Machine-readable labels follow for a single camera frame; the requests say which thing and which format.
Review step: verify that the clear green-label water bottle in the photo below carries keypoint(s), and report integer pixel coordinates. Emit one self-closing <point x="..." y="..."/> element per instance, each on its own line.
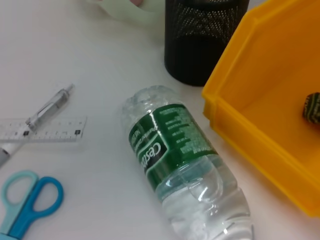
<point x="175" y="140"/>

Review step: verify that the clear plastic ruler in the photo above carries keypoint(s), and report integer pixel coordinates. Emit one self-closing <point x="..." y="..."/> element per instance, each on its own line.
<point x="57" y="131"/>

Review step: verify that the green plastic wrapper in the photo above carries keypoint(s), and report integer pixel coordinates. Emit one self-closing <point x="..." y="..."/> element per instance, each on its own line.
<point x="312" y="108"/>

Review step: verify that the blue capped scissors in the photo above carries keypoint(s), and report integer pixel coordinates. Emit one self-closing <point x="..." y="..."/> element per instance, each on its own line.
<point x="30" y="207"/>

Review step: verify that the black mesh pen holder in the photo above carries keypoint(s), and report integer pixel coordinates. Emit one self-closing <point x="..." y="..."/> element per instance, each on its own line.
<point x="195" y="55"/>

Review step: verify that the clear grey ballpoint pen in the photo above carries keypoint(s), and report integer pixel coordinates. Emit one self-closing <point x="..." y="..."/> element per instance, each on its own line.
<point x="50" y="107"/>

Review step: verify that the green glass fruit plate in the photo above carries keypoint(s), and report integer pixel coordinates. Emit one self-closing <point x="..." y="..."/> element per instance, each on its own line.
<point x="125" y="11"/>

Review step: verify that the yellow plastic bin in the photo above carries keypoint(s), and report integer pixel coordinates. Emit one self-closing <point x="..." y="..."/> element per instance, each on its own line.
<point x="262" y="125"/>

